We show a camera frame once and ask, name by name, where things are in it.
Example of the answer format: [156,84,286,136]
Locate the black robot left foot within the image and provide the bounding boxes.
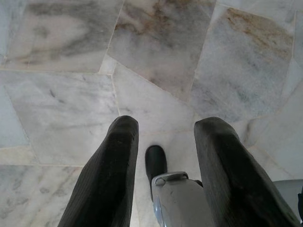
[144,145,168,201]

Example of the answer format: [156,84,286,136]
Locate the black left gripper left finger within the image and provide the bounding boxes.
[57,115,139,227]

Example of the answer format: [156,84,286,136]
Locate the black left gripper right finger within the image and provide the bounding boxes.
[193,116,301,227]

